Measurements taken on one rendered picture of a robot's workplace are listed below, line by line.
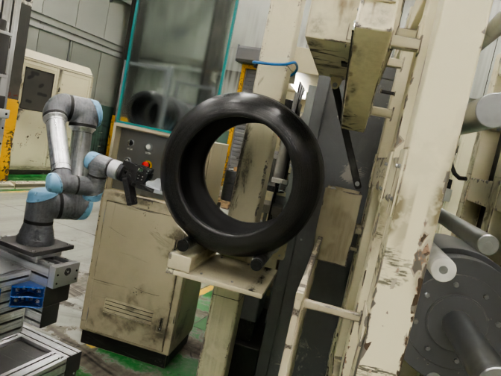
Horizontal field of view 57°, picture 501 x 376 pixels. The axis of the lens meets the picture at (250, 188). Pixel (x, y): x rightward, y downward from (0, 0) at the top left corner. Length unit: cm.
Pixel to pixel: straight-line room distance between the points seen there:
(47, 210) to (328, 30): 134
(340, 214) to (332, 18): 82
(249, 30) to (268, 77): 1014
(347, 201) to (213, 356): 92
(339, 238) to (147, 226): 111
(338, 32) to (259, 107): 40
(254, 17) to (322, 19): 1081
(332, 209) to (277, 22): 81
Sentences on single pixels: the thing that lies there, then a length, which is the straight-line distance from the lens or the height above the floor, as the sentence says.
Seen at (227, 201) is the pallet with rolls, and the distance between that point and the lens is 824.
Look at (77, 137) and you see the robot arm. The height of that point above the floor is 118.
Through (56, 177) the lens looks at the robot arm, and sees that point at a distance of 188.
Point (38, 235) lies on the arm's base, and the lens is 210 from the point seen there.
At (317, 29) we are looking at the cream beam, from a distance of 136.
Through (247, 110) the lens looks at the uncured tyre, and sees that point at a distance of 160.
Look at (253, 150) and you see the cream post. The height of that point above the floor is 128.
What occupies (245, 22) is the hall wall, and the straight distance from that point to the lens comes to 1222.
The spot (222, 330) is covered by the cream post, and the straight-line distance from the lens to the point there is 215.
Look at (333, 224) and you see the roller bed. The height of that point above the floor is 106.
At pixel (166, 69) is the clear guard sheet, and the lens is 254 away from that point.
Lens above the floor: 133
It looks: 6 degrees down
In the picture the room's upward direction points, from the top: 12 degrees clockwise
